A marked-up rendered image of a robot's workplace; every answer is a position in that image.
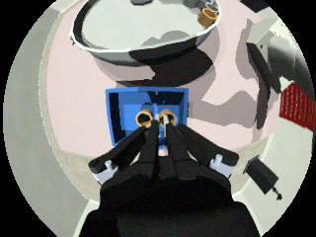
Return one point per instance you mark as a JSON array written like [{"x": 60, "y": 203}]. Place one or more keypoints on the bronze bushing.
[
  {"x": 206, "y": 17},
  {"x": 173, "y": 120},
  {"x": 140, "y": 121}
]

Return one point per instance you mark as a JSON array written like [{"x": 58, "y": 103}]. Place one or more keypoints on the blue crate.
[{"x": 122, "y": 108}]

